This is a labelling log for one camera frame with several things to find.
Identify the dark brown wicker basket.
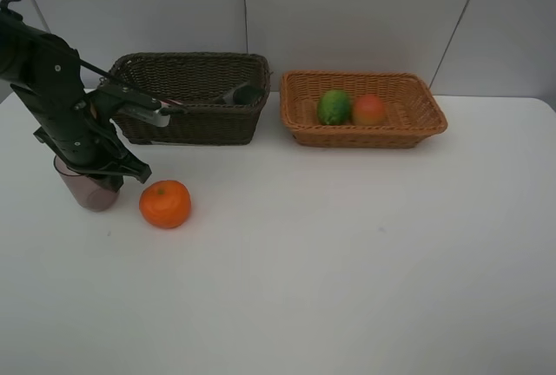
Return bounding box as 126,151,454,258
109,52,270,146

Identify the pink bottle white cap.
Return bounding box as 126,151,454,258
159,99,187,115

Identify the translucent purple plastic cup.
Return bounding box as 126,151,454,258
53,156,119,212

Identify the orange mandarin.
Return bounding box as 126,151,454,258
139,180,192,229

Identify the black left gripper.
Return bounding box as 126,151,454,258
34,85,162,193

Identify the dark green square bottle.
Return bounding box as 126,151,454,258
214,82,265,106

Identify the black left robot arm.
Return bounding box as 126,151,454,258
1,1,161,191

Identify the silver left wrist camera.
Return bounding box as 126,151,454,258
119,105,170,128

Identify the red orange peach fruit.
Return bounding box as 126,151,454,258
352,94,387,126

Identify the light orange wicker basket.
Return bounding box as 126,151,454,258
280,70,447,148

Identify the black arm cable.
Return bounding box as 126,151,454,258
0,0,190,114

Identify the green lime fruit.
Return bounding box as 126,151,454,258
317,89,352,126

